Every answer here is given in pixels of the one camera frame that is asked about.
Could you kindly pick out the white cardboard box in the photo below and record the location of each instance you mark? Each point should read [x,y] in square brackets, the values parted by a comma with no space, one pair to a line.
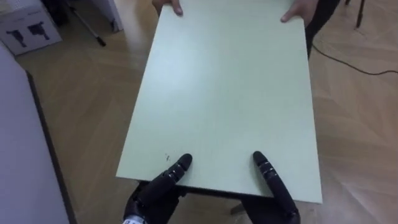
[28,29]

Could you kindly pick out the black metal stand leg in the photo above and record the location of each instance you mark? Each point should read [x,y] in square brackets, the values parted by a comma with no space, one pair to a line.
[87,26]

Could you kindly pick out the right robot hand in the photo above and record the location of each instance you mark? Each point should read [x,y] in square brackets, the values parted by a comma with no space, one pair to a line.
[276,189]

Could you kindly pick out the pale green table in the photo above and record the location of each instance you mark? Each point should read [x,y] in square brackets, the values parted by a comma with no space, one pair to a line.
[224,102]

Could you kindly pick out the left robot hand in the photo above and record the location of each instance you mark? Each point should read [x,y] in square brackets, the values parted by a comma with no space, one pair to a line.
[158,193]

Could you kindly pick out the white furniture panel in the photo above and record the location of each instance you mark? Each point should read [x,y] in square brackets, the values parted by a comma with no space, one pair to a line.
[109,14]

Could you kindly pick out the dark chair leg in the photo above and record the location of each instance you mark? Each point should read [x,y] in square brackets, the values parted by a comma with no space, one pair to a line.
[360,12]

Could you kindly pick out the white cabinet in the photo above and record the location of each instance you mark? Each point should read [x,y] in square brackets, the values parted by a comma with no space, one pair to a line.
[21,143]

